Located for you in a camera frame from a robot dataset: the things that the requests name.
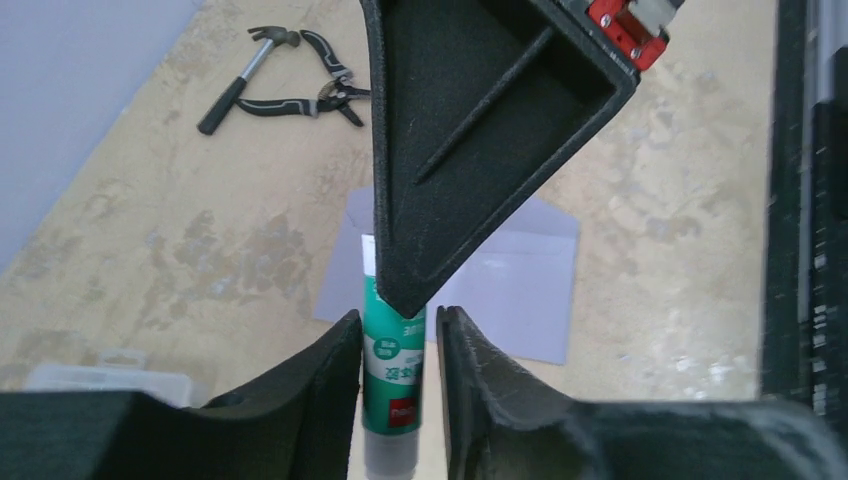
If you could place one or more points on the black handled hammer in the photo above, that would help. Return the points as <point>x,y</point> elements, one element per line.
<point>271,38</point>

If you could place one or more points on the black handled pliers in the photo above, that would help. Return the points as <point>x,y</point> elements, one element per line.
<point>334,94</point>

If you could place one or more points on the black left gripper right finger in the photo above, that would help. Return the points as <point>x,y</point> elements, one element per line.
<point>502,422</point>

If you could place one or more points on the black aluminium base frame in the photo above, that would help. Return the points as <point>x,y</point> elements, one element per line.
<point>804,332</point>

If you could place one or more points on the clear plastic screw box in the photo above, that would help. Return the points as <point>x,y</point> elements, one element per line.
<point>118,369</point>

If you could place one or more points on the green white glue stick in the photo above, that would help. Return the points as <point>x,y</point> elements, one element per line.
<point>393,361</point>

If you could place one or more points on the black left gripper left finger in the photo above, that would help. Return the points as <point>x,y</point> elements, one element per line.
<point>294,421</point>

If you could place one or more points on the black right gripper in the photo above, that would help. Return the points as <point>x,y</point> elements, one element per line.
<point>475,104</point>

